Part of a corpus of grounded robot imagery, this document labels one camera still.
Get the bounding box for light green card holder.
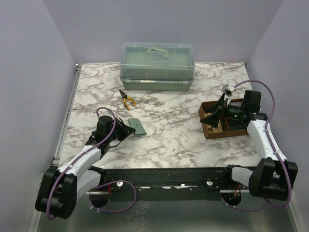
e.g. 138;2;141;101
128;118;147;136

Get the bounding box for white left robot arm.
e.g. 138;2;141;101
35;116;136;220

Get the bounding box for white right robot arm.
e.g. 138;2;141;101
198;90;298;201

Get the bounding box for brown woven basket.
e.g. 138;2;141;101
198;101;249;139

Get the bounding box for green clear-lid storage box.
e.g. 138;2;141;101
119;43;195;91

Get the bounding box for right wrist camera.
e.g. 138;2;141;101
222;84;235;98

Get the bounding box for yellow handled pliers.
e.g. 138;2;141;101
118;89;137;110

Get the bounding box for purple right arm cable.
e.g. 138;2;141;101
224;80;292;211

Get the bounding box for aluminium frame rail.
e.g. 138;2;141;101
51;64;83;167

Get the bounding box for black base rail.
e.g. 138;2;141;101
90;166;238;202

